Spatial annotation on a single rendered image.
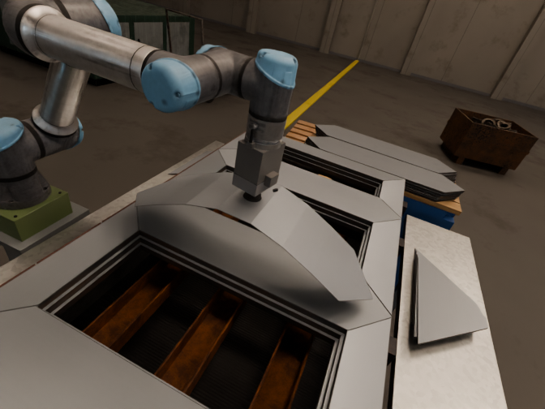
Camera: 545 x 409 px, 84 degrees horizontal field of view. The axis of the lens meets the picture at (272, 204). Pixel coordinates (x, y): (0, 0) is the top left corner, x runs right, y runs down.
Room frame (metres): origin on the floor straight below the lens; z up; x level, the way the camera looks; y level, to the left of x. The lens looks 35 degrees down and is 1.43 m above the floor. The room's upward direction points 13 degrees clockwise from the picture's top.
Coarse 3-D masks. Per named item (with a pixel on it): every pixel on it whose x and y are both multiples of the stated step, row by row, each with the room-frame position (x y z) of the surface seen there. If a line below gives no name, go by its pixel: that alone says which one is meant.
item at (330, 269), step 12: (336, 240) 0.58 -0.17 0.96; (324, 252) 0.52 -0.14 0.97; (336, 252) 0.54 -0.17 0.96; (348, 252) 0.57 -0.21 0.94; (324, 264) 0.49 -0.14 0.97; (336, 264) 0.51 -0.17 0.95; (348, 264) 0.54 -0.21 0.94; (324, 276) 0.46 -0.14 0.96; (336, 276) 0.48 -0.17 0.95; (336, 288) 0.45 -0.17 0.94
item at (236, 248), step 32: (320, 160) 1.24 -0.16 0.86; (160, 224) 0.60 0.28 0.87; (192, 224) 0.63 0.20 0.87; (224, 224) 0.66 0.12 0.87; (352, 224) 0.85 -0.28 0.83; (128, 256) 0.50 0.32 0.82; (160, 256) 0.53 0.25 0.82; (192, 256) 0.52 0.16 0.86; (224, 256) 0.54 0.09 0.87; (256, 256) 0.56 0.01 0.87; (288, 256) 0.59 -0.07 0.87; (64, 288) 0.36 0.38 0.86; (224, 288) 0.48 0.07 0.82; (256, 288) 0.47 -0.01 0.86; (288, 288) 0.48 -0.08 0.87; (320, 288) 0.51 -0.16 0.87; (288, 320) 0.43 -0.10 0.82; (320, 320) 0.43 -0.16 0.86; (352, 320) 0.44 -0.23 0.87
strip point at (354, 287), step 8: (352, 256) 0.57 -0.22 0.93; (352, 264) 0.54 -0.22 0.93; (352, 272) 0.52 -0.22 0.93; (360, 272) 0.54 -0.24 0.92; (344, 280) 0.48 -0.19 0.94; (352, 280) 0.50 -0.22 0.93; (360, 280) 0.51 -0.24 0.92; (344, 288) 0.46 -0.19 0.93; (352, 288) 0.48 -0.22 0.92; (360, 288) 0.49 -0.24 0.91; (368, 288) 0.51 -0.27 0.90; (344, 296) 0.44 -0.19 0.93; (352, 296) 0.46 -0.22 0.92; (360, 296) 0.47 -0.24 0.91; (368, 296) 0.49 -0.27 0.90
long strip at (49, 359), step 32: (0, 320) 0.26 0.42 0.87; (32, 320) 0.28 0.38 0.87; (0, 352) 0.22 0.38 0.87; (32, 352) 0.23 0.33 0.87; (64, 352) 0.24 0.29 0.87; (96, 352) 0.25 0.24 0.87; (0, 384) 0.17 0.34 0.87; (32, 384) 0.18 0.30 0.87; (64, 384) 0.19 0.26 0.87; (96, 384) 0.20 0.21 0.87; (128, 384) 0.21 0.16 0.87; (160, 384) 0.22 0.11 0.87
